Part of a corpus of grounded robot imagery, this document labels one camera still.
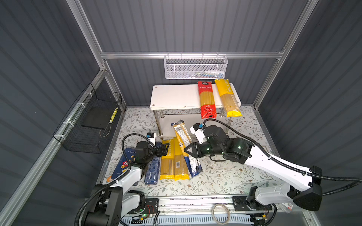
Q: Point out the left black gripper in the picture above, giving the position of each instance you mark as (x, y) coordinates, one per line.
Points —
(158, 150)

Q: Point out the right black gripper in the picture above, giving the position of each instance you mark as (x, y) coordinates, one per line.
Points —
(198, 149)

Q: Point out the blue white spaghetti pack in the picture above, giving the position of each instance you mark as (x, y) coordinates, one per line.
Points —
(184, 139)

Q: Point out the yellow pastatime spaghetti pack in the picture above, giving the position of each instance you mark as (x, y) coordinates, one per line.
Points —
(167, 162)
(228, 99)

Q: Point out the yellow spaghetti pack barcode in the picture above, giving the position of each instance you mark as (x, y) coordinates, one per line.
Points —
(180, 168)

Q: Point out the red spaghetti pack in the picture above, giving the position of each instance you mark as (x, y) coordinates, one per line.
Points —
(207, 101)

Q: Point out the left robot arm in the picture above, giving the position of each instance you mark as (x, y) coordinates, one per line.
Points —
(110, 202)

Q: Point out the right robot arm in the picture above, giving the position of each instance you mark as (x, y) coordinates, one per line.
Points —
(305, 187)

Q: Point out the light blue spaghetti box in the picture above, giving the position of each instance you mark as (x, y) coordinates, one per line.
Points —
(152, 174)

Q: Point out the dark blue spaghetti box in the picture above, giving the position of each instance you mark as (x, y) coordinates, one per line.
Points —
(122, 165)

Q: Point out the white two-tier shelf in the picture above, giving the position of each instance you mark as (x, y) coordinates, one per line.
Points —
(171, 103)

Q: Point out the toothpaste tube in basket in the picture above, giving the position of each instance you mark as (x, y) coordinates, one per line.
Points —
(215, 73)

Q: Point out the small red white tag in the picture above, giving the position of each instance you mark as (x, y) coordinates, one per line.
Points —
(286, 207)

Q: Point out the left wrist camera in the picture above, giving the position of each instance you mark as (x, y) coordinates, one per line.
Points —
(151, 137)

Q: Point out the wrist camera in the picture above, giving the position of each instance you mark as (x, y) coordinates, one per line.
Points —
(151, 137)
(198, 130)

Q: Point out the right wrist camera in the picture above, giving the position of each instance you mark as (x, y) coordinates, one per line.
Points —
(198, 130)

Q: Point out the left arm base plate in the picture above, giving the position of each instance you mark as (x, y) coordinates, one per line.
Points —
(150, 207)

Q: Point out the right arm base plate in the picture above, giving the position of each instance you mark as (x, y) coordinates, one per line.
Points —
(241, 203)

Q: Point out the black wire basket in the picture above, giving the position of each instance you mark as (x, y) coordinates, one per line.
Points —
(92, 122)

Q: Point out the white wire mesh basket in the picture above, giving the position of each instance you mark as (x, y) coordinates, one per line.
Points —
(192, 67)

